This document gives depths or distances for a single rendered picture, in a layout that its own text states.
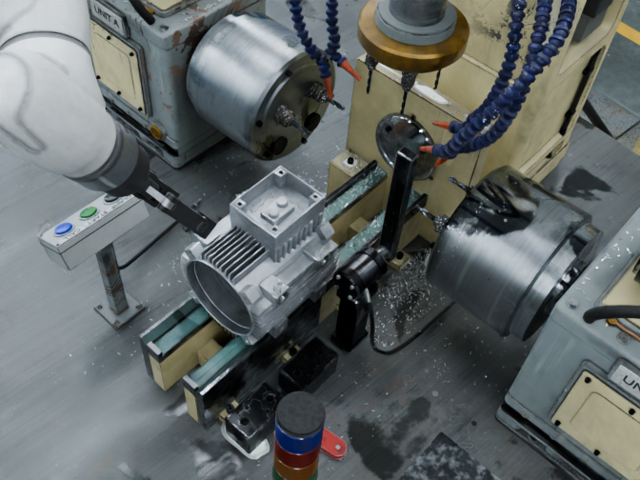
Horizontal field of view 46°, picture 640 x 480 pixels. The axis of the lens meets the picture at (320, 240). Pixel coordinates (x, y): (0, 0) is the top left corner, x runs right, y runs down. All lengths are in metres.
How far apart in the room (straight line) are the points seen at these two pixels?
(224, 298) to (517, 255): 0.50
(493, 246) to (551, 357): 0.19
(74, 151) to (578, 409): 0.84
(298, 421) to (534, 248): 0.50
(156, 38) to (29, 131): 0.74
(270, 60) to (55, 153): 0.68
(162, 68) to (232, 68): 0.17
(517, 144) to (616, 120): 1.20
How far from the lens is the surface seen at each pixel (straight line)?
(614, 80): 3.61
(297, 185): 1.26
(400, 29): 1.22
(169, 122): 1.67
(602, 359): 1.19
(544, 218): 1.25
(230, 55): 1.49
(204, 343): 1.41
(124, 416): 1.41
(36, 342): 1.52
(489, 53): 1.47
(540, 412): 1.37
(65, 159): 0.86
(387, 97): 1.49
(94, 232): 1.30
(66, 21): 0.91
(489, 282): 1.24
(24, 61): 0.82
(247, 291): 1.17
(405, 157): 1.16
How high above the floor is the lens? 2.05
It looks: 51 degrees down
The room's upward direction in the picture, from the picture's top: 6 degrees clockwise
